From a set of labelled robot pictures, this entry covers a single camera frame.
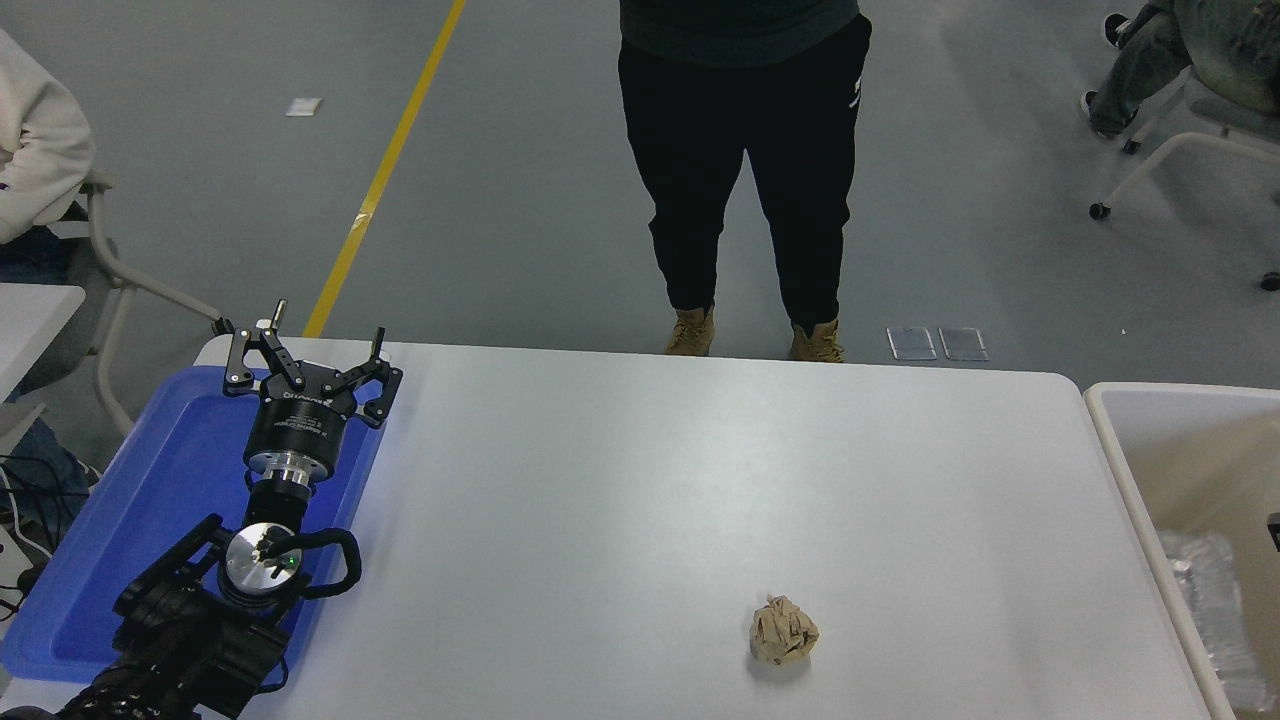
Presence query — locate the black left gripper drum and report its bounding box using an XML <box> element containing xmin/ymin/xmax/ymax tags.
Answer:
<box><xmin>245</xmin><ymin>390</ymin><xmax>359</xmax><ymax>473</ymax></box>

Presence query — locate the silver foil tray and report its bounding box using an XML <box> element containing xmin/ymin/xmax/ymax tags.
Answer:
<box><xmin>1160</xmin><ymin>530</ymin><xmax>1280</xmax><ymax>716</ymax></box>

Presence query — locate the blue plastic tray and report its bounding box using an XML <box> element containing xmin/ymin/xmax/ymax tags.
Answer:
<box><xmin>0</xmin><ymin>365</ymin><xmax>389</xmax><ymax>684</ymax></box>

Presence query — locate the small white side table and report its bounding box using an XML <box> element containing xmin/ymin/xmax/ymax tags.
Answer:
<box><xmin>0</xmin><ymin>283</ymin><xmax>87</xmax><ymax>401</ymax></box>

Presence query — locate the seated person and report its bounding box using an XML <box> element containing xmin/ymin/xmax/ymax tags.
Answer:
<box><xmin>0</xmin><ymin>30</ymin><xmax>96</xmax><ymax>286</ymax></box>
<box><xmin>1082</xmin><ymin>0</ymin><xmax>1280</xmax><ymax>139</ymax></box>

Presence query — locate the crumpled tan paper ball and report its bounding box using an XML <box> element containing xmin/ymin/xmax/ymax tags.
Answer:
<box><xmin>749</xmin><ymin>595</ymin><xmax>821</xmax><ymax>666</ymax></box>

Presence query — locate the large pale bin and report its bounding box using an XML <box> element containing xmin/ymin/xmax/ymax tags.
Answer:
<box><xmin>1083</xmin><ymin>382</ymin><xmax>1280</xmax><ymax>720</ymax></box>

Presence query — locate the black cable bundle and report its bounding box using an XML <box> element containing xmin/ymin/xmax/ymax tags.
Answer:
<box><xmin>0</xmin><ymin>455</ymin><xmax>96</xmax><ymax>613</ymax></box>

